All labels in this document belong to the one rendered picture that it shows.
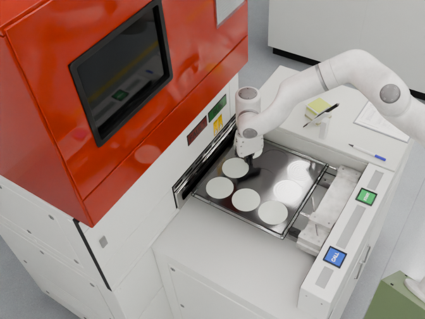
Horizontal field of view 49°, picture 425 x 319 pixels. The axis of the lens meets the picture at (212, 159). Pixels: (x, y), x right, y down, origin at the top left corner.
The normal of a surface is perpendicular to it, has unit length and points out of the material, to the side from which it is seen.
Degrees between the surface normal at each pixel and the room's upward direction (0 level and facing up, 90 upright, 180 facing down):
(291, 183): 0
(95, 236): 90
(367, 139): 0
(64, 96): 90
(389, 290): 90
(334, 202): 0
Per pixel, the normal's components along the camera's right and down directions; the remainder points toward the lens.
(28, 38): 0.84, 0.37
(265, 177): -0.07, -0.67
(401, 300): -0.70, 0.56
